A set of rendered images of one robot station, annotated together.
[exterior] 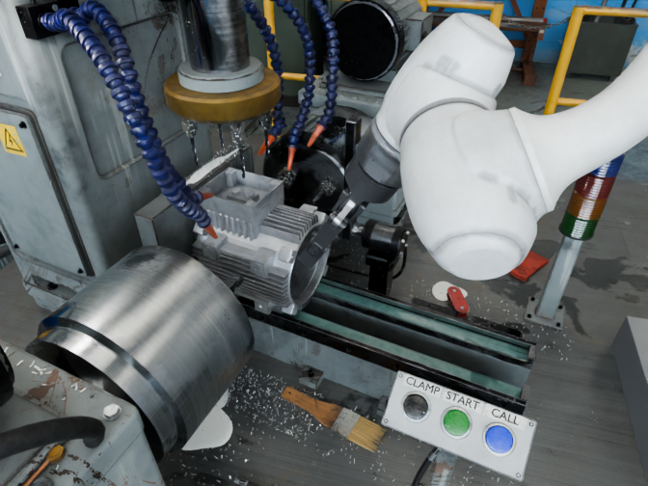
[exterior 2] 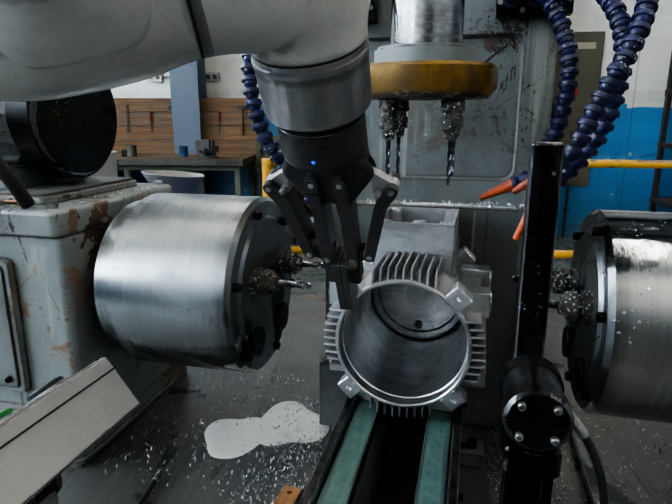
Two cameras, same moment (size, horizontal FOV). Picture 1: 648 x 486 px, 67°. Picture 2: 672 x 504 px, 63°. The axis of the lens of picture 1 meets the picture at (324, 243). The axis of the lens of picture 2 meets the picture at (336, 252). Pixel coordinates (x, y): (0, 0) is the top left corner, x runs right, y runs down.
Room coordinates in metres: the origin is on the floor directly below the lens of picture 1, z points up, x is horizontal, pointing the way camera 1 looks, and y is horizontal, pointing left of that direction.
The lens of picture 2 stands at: (0.50, -0.54, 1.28)
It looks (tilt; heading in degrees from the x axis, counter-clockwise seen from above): 14 degrees down; 78
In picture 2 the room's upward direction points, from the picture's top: straight up
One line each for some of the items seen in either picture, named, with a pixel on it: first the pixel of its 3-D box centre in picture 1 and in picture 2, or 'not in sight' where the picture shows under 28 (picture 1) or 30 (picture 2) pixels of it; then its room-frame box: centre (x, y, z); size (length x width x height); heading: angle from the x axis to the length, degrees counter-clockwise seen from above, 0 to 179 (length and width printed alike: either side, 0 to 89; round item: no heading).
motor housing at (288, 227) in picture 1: (264, 249); (412, 316); (0.74, 0.11, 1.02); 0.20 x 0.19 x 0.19; 63
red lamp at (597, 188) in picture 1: (595, 180); not in sight; (0.78, -0.49, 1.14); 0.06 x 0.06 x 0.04
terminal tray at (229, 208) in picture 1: (242, 202); (418, 240); (0.76, 0.15, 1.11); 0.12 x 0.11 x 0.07; 63
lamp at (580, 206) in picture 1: (586, 202); not in sight; (0.78, -0.49, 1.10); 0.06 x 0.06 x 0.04
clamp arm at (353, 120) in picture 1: (352, 182); (535, 269); (0.81, -0.05, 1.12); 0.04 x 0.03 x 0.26; 64
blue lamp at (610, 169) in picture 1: (604, 158); not in sight; (0.78, -0.49, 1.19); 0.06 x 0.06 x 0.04
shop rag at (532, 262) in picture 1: (511, 256); not in sight; (0.98, -0.48, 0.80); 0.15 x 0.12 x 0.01; 40
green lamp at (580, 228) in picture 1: (580, 221); not in sight; (0.78, -0.49, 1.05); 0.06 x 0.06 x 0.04
